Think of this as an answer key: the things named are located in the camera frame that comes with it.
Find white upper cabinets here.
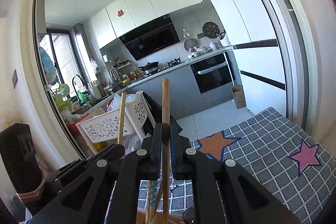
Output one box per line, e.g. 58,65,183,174
89,0,201,49

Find small cardboard box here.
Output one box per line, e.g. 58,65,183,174
231,85,246,109

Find plain wooden chopstick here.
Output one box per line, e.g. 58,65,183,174
162,79,170,223
117,92,126,144

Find black wok on stove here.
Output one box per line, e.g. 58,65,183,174
139,61,159,75

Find left hand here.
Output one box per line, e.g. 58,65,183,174
16,161,50,204

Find black spoon in holder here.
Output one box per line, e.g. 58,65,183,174
182,207,196,224

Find grey checkered tablecloth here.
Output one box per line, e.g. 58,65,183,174
136,106,336,224

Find white refrigerator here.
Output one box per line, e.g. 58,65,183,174
210,0,287,115

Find black range hood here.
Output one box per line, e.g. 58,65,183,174
119,14,179,60

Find white perforated storage cart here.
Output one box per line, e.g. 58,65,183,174
76,90,155,155

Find beige utensil holder caddy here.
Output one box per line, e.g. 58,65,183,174
136,207,196,224

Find black built-in oven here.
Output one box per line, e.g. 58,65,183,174
190,52,235,94

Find white plastic bag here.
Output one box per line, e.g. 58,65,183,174
106,90,145,112

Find kitchen sink faucet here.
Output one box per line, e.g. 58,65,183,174
72,75,89,105

